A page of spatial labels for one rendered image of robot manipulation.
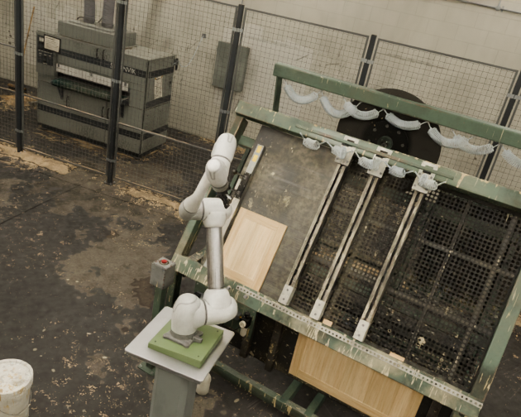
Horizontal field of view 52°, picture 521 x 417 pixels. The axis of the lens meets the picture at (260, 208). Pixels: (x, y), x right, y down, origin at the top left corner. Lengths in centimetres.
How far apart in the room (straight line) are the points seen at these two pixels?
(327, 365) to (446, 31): 546
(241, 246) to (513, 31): 548
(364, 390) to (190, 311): 139
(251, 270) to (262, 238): 23
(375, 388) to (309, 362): 48
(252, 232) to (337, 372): 113
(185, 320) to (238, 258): 74
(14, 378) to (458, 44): 673
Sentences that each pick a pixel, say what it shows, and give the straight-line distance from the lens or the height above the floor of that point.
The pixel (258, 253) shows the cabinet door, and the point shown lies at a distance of 366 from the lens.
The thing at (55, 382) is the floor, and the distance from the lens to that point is 416.
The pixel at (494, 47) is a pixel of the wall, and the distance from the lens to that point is 813.
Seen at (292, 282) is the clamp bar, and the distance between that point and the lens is 355.
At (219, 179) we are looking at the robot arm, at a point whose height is 188.
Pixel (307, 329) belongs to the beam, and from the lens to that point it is 350.
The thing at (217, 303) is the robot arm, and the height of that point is 103.
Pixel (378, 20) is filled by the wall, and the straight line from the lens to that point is 816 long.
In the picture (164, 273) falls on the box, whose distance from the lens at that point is 366.
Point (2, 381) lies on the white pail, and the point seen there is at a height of 35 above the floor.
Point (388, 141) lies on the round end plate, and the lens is 403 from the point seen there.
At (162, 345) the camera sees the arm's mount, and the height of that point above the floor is 79.
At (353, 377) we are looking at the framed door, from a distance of 384.
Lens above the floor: 289
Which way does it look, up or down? 25 degrees down
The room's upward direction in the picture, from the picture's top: 12 degrees clockwise
